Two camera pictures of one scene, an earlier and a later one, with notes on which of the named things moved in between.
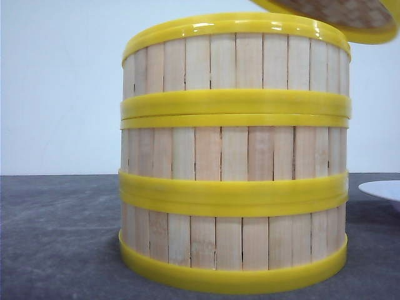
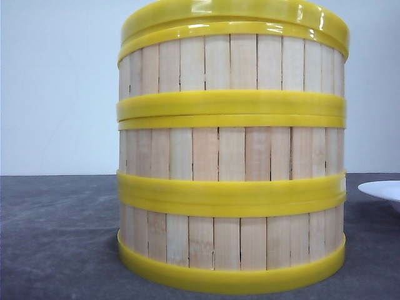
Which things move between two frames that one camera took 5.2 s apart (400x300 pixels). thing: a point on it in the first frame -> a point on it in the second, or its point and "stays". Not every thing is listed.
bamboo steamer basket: x=237 y=65 stays
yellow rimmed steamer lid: x=357 y=22 -> x=143 y=17
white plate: x=386 y=189 stays
